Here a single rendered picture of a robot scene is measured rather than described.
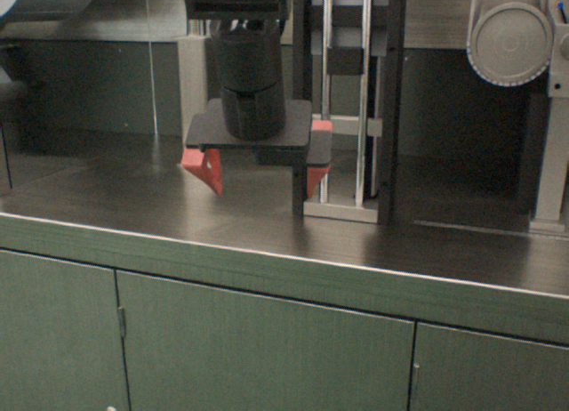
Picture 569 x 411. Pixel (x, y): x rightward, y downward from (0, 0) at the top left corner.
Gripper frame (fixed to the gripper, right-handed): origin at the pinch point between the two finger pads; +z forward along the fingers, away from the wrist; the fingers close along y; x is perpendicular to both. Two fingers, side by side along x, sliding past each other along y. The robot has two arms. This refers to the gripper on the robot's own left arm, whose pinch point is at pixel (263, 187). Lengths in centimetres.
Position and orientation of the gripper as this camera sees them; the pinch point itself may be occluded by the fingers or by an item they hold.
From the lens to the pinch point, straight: 61.8
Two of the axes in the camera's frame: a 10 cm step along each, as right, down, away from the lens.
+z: 0.5, 6.6, 7.5
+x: -1.0, 7.5, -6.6
